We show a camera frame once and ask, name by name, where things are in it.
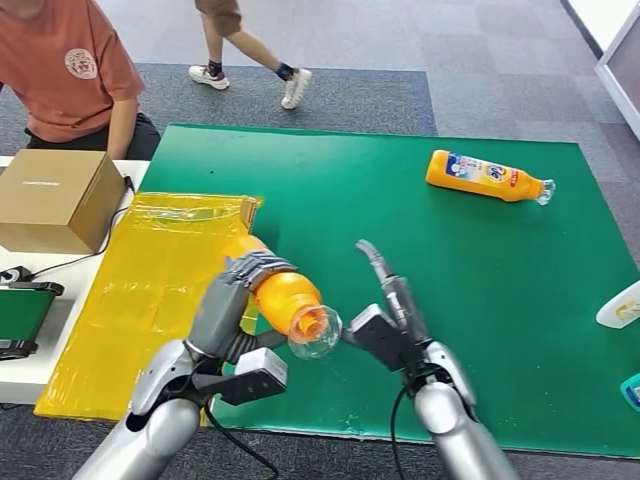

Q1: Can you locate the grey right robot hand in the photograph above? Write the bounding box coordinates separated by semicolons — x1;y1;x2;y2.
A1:
355;239;430;346

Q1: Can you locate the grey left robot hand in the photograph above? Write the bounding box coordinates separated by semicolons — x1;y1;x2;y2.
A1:
187;251;299;365

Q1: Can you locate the orange bottle with blue label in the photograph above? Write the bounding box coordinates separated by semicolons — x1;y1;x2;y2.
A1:
425;149;556;207

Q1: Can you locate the white framed board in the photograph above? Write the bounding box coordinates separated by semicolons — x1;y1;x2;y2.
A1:
594;3;640;144

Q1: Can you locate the teal plastic container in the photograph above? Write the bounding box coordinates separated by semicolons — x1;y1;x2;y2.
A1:
620;372;640;413

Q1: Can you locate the white plastic bottle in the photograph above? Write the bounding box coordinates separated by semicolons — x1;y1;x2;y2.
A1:
595;279;640;330

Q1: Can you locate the white side table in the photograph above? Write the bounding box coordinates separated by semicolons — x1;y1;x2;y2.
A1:
0;156;152;406

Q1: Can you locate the small black gadget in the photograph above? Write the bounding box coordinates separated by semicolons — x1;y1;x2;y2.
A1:
0;265;34;286

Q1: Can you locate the orange bottle with purple label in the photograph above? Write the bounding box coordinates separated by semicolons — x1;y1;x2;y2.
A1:
222;234;344;362

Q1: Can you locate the walking person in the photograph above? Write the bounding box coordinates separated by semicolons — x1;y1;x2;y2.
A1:
188;0;313;111

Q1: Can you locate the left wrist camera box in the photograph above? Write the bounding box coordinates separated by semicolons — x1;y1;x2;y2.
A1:
192;347;290;407

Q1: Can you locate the green table mat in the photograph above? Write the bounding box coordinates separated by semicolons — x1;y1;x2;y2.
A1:
140;124;640;458

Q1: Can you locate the brown cardboard box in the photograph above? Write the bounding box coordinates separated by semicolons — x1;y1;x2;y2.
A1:
0;149;127;256

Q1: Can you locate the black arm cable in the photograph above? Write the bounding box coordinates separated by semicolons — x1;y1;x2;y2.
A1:
389;386;412;480
202;397;281;480

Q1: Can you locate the seated person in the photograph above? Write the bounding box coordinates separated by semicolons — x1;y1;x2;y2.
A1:
0;0;162;162

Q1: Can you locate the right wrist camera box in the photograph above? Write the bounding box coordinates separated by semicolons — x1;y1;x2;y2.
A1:
343;303;427;374

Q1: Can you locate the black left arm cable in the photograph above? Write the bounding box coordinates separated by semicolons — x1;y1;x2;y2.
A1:
202;397;281;480

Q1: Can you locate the yellow plastic wrapped package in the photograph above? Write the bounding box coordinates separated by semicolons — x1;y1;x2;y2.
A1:
35;192;264;427

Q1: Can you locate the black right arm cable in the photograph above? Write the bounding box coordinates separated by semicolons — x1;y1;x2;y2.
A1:
389;386;412;480

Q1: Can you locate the thin black power cable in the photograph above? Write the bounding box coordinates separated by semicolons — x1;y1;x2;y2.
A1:
25;175;137;280

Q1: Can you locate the black device with green panel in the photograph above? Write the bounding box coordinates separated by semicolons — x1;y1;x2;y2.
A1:
0;280;66;361

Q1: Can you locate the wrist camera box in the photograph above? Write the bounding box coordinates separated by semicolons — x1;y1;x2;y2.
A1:
343;303;427;374
192;347;290;407

